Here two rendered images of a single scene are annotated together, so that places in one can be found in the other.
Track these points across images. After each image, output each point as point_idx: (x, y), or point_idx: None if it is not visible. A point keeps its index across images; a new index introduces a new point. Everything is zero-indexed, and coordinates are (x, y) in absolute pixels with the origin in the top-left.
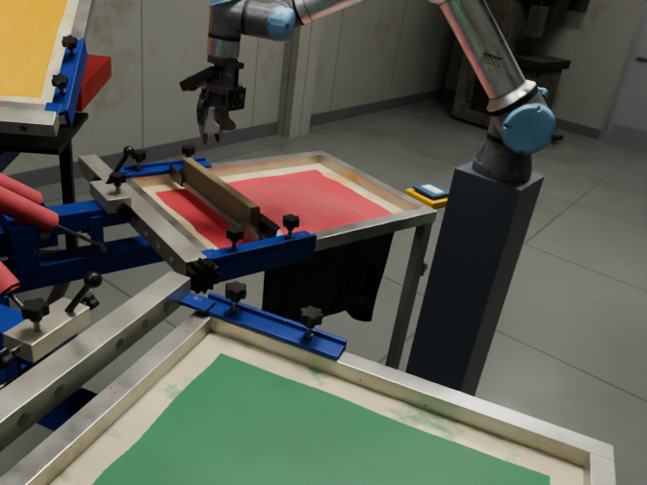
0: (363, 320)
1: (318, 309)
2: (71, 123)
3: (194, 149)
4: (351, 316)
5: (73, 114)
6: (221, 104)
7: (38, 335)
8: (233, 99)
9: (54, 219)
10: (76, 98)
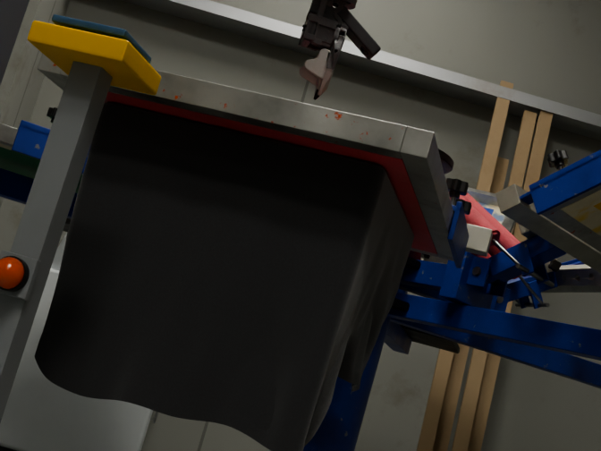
0: (51, 378)
1: (56, 108)
2: (537, 208)
3: (446, 180)
4: (82, 391)
5: (552, 200)
6: (310, 42)
7: None
8: (302, 29)
9: None
10: (575, 186)
